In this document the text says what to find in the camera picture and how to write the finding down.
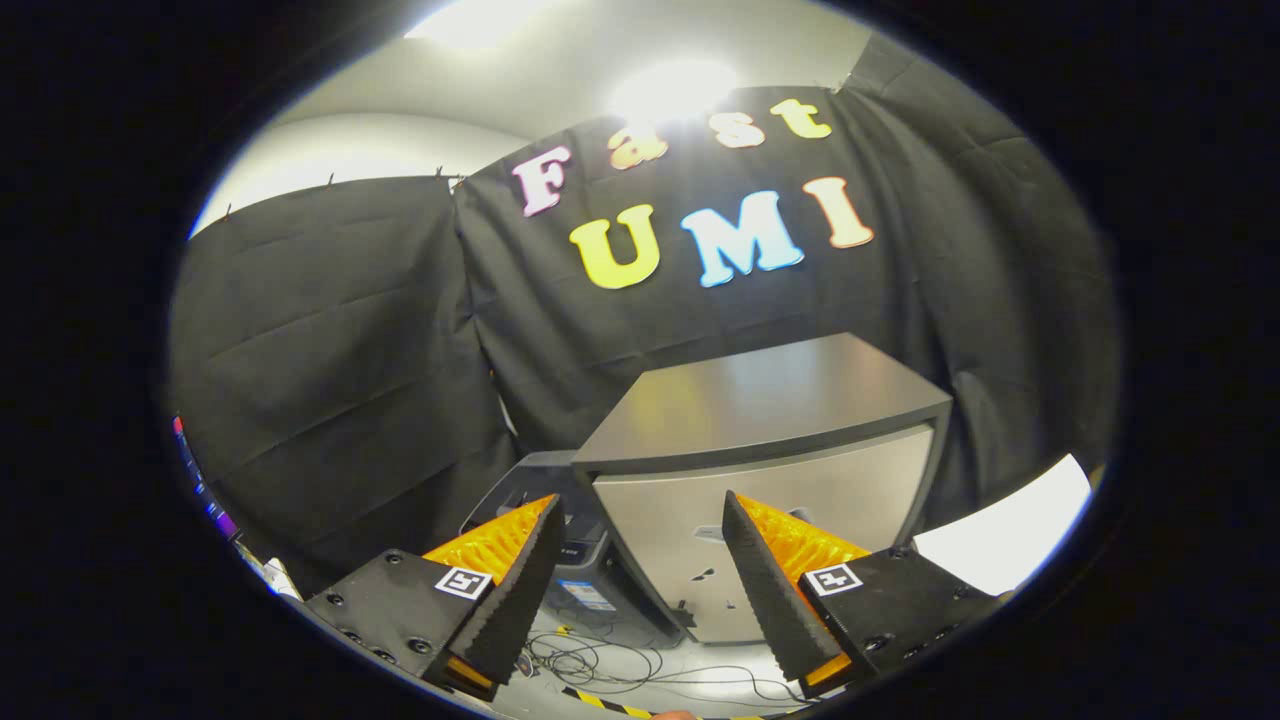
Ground tangled black floor cables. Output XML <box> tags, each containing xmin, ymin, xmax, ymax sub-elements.
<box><xmin>518</xmin><ymin>622</ymin><xmax>813</xmax><ymax>707</ymax></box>

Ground black yellow hazard strip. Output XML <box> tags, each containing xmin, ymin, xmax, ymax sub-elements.
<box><xmin>560</xmin><ymin>684</ymin><xmax>766</xmax><ymax>720</ymax></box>

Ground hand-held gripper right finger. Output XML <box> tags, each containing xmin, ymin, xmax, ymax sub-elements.
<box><xmin>720</xmin><ymin>490</ymin><xmax>1004</xmax><ymax>701</ymax></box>

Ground dark washing machine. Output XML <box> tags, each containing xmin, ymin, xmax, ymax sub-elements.
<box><xmin>460</xmin><ymin>450</ymin><xmax>691</xmax><ymax>641</ymax></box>

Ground grey metal cabinet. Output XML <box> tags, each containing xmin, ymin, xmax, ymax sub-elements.
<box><xmin>572</xmin><ymin>333</ymin><xmax>953</xmax><ymax>646</ymax></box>

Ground small white object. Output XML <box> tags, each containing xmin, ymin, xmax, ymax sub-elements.
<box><xmin>262</xmin><ymin>556</ymin><xmax>303</xmax><ymax>603</ymax></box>

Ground black backdrop cloth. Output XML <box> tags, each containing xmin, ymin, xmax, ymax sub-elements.
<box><xmin>165</xmin><ymin>30</ymin><xmax>1119</xmax><ymax>601</ymax></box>

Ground oval ceiling light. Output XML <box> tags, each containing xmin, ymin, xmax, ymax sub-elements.
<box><xmin>608</xmin><ymin>58</ymin><xmax>743</xmax><ymax>127</ymax></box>

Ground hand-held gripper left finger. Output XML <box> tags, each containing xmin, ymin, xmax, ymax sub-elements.
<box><xmin>300</xmin><ymin>493</ymin><xmax>566</xmax><ymax>701</ymax></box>

